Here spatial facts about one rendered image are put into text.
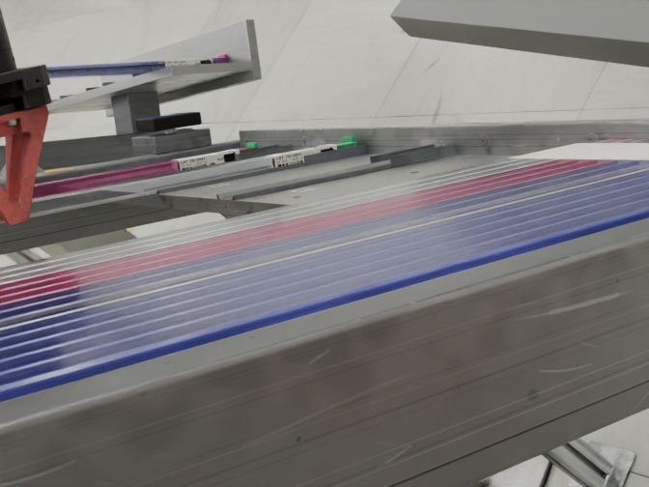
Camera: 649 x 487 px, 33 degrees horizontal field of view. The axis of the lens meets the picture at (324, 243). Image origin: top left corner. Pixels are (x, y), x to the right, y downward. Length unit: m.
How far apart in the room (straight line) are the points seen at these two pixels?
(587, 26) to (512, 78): 1.15
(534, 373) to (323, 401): 0.08
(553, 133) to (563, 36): 0.33
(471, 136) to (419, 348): 0.49
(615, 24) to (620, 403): 0.66
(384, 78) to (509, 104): 0.46
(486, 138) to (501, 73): 1.43
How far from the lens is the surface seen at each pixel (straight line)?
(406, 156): 0.79
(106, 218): 1.01
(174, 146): 1.04
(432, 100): 2.32
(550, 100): 2.06
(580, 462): 1.47
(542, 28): 1.09
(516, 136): 0.77
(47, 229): 0.99
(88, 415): 0.27
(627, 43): 1.00
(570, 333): 0.37
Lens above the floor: 1.17
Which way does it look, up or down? 31 degrees down
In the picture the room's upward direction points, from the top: 51 degrees counter-clockwise
